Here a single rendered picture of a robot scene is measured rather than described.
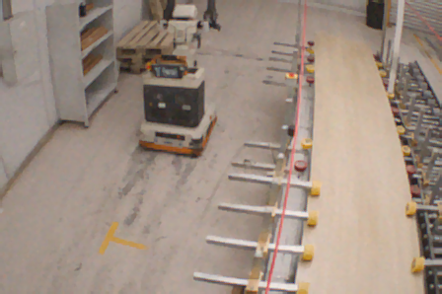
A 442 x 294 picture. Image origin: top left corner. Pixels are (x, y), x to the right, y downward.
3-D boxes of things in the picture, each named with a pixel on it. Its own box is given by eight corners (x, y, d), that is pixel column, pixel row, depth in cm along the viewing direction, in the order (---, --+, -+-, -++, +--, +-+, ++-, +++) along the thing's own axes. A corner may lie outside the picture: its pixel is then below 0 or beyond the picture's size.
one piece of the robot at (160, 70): (187, 83, 377) (184, 67, 358) (151, 80, 383) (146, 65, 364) (190, 74, 382) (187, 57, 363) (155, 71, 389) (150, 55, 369)
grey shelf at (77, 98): (59, 124, 461) (45, 6, 373) (91, 90, 534) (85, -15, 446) (87, 128, 454) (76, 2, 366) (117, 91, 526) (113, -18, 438)
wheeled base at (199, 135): (200, 158, 406) (200, 135, 392) (138, 148, 418) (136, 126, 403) (218, 120, 460) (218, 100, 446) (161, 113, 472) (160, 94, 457)
